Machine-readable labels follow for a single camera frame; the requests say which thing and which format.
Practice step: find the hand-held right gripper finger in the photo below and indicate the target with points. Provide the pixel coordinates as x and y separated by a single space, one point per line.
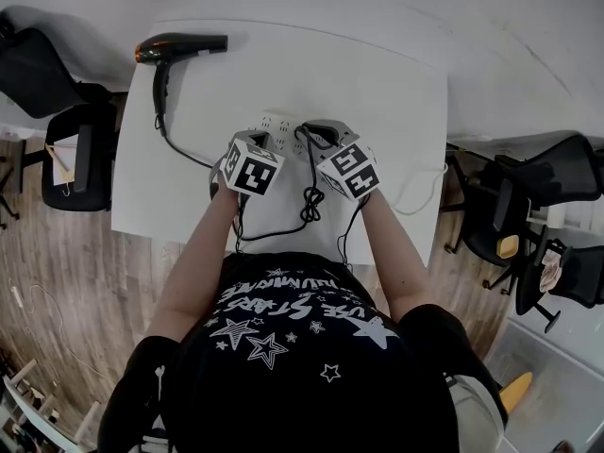
325 140

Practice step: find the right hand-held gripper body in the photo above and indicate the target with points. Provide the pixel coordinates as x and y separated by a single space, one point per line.
351 168

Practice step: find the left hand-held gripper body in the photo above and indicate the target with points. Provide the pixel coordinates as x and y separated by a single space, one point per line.
252 170

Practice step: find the white power strip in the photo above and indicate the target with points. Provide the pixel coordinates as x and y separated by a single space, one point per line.
283 128

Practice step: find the black orange hair dryer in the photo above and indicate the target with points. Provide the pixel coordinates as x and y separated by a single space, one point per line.
162 47

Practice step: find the person's right forearm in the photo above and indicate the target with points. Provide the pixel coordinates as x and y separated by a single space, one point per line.
396 257

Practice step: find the person's left forearm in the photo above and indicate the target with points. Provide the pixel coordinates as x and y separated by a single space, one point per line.
198 262

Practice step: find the small yellow container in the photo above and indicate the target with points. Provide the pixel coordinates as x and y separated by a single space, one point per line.
509 246

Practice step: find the black mesh office chair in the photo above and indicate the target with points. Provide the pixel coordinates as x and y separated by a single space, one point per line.
533 177
580 276

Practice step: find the white paper sheet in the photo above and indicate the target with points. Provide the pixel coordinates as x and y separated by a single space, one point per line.
66 151

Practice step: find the wooden clothes hanger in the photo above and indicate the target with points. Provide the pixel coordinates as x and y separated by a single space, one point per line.
61 165

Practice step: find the black star print t-shirt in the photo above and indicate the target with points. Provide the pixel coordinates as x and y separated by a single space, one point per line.
292 371

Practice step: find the crumpled pale cloth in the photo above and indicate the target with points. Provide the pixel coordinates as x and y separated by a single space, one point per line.
549 272

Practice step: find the yellow flat object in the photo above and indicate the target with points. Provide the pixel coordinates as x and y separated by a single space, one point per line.
516 390

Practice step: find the clear plastic bin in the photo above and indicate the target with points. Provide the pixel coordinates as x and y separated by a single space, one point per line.
557 385

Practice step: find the light wooden rack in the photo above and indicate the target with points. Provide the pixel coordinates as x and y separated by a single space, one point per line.
28 408

